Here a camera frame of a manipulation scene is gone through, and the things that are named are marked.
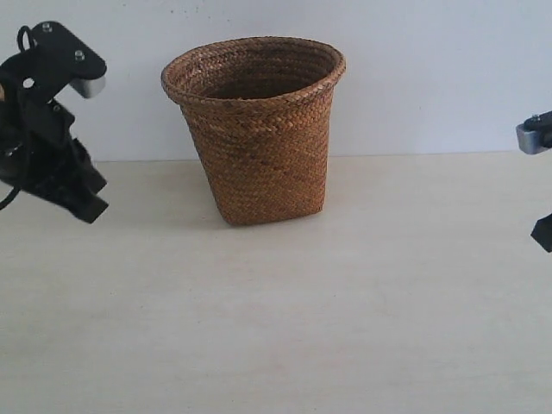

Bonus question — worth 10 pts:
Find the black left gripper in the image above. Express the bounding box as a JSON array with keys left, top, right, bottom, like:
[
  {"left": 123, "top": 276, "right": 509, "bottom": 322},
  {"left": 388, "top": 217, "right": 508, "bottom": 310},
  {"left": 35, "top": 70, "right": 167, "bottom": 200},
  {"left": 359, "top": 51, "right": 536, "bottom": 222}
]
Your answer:
[{"left": 1, "top": 55, "right": 109, "bottom": 224}]

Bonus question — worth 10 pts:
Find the brown woven wicker basket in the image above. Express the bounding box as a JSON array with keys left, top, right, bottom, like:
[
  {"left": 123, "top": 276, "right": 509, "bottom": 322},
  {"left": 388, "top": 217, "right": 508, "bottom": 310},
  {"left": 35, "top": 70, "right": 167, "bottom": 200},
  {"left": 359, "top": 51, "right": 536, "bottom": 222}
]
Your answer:
[{"left": 160, "top": 36, "right": 346, "bottom": 226}]

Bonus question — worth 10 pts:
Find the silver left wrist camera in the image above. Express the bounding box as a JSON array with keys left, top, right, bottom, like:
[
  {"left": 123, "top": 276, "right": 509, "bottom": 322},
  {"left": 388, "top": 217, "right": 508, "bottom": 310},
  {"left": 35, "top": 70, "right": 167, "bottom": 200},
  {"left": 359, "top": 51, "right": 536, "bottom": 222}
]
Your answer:
[{"left": 16, "top": 21, "right": 107, "bottom": 102}]

